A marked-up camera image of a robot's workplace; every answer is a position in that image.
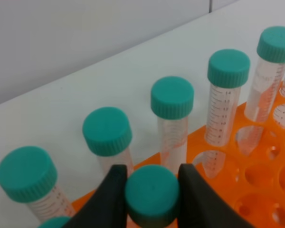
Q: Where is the orange test tube rack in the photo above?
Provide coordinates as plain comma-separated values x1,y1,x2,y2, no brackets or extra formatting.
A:
74,92,285,228

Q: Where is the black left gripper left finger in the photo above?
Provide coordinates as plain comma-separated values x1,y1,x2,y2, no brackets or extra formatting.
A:
63,164,127,228

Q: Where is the teal-capped clear test tube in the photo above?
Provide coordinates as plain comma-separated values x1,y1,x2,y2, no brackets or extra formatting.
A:
124,165,181,228

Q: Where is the teal-capped tube front left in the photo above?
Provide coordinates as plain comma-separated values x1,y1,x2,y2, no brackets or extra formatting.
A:
38,216,71,228

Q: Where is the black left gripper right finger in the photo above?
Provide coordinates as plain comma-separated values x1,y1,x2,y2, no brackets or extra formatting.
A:
177,164,252,228

